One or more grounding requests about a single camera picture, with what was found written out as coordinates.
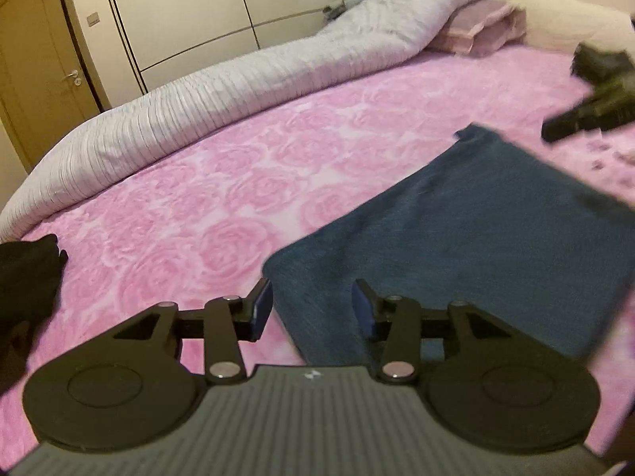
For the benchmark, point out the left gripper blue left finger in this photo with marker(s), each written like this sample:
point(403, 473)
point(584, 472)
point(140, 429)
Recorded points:
point(255, 311)

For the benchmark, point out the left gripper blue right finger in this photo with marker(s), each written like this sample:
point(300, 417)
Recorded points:
point(372, 312)

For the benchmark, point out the blue denim jeans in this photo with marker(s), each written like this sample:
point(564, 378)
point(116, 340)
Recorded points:
point(484, 222)

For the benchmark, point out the black folded garment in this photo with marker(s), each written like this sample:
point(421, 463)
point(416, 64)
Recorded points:
point(596, 66)

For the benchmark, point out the pink rose blanket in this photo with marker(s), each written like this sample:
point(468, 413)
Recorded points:
point(203, 222)

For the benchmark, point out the folded pink pillowcase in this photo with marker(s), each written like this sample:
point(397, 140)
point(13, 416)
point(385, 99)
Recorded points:
point(481, 29)

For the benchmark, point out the white striped duvet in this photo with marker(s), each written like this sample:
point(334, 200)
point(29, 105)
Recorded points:
point(375, 35)

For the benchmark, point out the brown wooden door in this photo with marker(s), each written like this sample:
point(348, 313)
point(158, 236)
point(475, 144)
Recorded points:
point(41, 42)

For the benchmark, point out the white wardrobe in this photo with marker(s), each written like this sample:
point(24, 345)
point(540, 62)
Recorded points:
point(135, 46)

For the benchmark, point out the silver door handle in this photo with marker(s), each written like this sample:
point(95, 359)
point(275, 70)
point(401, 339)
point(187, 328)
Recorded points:
point(75, 78)

